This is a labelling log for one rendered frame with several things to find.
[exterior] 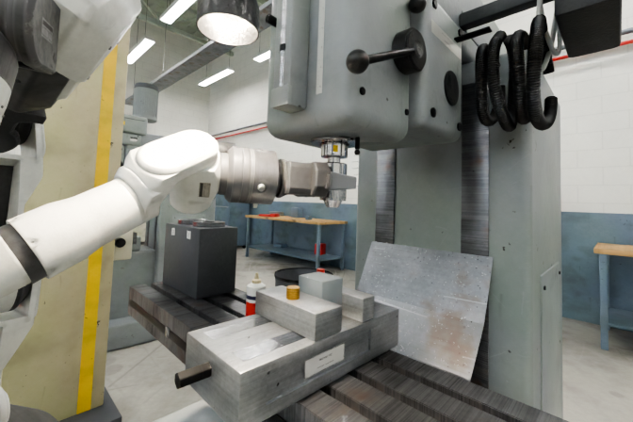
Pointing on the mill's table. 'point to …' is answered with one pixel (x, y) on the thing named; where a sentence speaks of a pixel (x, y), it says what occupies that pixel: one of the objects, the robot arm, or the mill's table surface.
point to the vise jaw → (300, 313)
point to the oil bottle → (252, 294)
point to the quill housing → (331, 121)
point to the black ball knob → (417, 4)
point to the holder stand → (200, 257)
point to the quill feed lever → (413, 41)
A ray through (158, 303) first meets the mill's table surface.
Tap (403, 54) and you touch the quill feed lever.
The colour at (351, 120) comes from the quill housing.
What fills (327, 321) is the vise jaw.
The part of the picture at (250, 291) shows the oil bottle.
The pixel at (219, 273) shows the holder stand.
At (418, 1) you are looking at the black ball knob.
